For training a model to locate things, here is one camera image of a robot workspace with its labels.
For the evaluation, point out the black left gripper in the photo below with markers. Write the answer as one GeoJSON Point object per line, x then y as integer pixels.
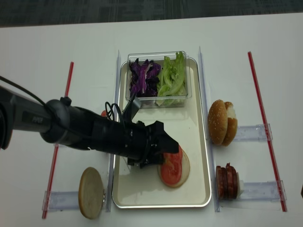
{"type": "Point", "coordinates": [141, 144]}

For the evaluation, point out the tomato slice front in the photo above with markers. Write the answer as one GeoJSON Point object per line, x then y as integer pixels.
{"type": "Point", "coordinates": [171, 169]}

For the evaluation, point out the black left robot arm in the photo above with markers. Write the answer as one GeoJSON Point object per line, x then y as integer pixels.
{"type": "Point", "coordinates": [57, 121]}

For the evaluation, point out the green lettuce leaves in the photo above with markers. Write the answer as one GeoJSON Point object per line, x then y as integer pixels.
{"type": "Point", "coordinates": [171, 88]}

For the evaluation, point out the meat patty front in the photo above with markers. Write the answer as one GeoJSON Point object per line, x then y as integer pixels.
{"type": "Point", "coordinates": [221, 181]}

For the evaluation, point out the meat patty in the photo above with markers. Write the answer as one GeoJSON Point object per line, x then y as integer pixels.
{"type": "Point", "coordinates": [232, 181]}
{"type": "Point", "coordinates": [221, 181]}

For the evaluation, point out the meat patty rear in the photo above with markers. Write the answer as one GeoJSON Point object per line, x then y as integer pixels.
{"type": "Point", "coordinates": [232, 181]}

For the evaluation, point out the bun bottom slice on tray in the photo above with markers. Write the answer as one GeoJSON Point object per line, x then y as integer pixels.
{"type": "Point", "coordinates": [185, 171]}

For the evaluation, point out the white metal tray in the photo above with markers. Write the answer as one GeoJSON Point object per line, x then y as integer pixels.
{"type": "Point", "coordinates": [136, 187]}

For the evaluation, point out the sesame bun top front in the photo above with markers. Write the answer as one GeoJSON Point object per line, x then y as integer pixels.
{"type": "Point", "coordinates": [217, 122]}

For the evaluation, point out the sesame bun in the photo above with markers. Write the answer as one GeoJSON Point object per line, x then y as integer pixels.
{"type": "Point", "coordinates": [232, 124]}
{"type": "Point", "coordinates": [217, 122]}

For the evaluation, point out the clear plastic salad box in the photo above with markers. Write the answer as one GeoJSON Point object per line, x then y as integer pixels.
{"type": "Point", "coordinates": [158, 57]}

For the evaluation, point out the purple cabbage leaves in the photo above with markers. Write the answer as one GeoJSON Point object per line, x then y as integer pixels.
{"type": "Point", "coordinates": [144, 78]}

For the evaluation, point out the sesame bun top rear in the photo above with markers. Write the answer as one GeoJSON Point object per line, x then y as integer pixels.
{"type": "Point", "coordinates": [232, 124]}

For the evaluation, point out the upright bun slice left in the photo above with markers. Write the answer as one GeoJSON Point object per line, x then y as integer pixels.
{"type": "Point", "coordinates": [91, 193]}

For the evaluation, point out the right clear divider strip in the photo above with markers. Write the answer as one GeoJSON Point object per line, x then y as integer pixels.
{"type": "Point", "coordinates": [212, 165]}

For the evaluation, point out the white patty pusher block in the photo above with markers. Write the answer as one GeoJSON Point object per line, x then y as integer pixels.
{"type": "Point", "coordinates": [239, 184]}

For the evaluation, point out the clear bun top pusher track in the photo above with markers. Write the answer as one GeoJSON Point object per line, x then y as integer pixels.
{"type": "Point", "coordinates": [260, 132]}

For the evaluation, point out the clear bun slice pusher track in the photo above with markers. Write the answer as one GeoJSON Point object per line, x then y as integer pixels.
{"type": "Point", "coordinates": [58, 201]}

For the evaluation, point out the clear patty pusher track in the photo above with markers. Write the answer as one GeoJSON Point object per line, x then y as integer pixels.
{"type": "Point", "coordinates": [262, 191]}

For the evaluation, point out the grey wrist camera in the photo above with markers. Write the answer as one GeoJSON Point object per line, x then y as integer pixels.
{"type": "Point", "coordinates": [131, 109]}

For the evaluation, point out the right red rail strip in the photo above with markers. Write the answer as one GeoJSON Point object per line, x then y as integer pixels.
{"type": "Point", "coordinates": [270, 145]}

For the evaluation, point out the red rail strip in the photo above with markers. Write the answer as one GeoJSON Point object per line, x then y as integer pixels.
{"type": "Point", "coordinates": [55, 152]}
{"type": "Point", "coordinates": [270, 145]}

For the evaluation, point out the left red rail strip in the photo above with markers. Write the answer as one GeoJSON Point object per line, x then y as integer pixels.
{"type": "Point", "coordinates": [55, 152]}

